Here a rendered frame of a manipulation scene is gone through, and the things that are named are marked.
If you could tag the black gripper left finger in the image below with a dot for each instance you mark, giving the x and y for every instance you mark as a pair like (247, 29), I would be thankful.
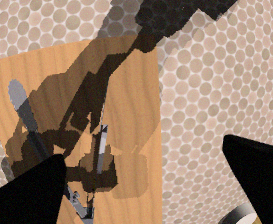
(35, 196)

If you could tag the white cylinder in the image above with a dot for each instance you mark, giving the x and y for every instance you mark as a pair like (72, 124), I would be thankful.
(242, 214)

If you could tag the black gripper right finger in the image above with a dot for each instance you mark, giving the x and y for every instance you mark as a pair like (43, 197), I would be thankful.
(252, 165)

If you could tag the light wooden board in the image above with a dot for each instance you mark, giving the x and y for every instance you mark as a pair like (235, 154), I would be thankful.
(65, 86)

